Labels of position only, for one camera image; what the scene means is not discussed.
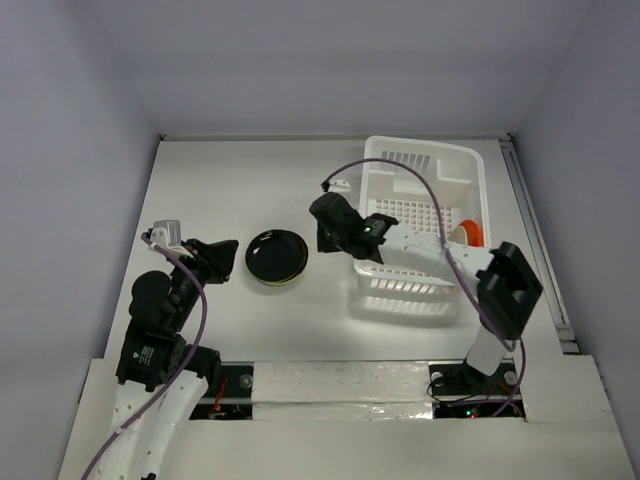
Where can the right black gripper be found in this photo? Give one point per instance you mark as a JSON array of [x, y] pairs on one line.
[[331, 220]]

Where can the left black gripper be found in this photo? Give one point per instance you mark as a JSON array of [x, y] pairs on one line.
[[217, 257]]

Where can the lime green plate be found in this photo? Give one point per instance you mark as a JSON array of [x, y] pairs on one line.
[[279, 283]]

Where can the orange plate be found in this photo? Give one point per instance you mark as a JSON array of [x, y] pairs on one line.
[[476, 231]]

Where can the beige plate with black spot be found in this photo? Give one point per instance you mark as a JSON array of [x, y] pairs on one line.
[[461, 235]]

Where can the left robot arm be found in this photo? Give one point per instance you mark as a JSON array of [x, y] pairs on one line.
[[160, 377]]

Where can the white plastic dish rack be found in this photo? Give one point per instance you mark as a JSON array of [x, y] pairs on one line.
[[455, 173]]

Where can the silver foil tape strip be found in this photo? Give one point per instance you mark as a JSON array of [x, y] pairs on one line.
[[341, 391]]

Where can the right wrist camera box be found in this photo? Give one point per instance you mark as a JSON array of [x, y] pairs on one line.
[[336, 185]]

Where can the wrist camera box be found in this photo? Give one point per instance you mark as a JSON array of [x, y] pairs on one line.
[[336, 185], [165, 234]]

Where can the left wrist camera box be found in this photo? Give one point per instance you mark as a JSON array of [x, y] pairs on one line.
[[165, 234]]

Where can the aluminium rail at right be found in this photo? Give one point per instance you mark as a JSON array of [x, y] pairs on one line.
[[565, 332]]

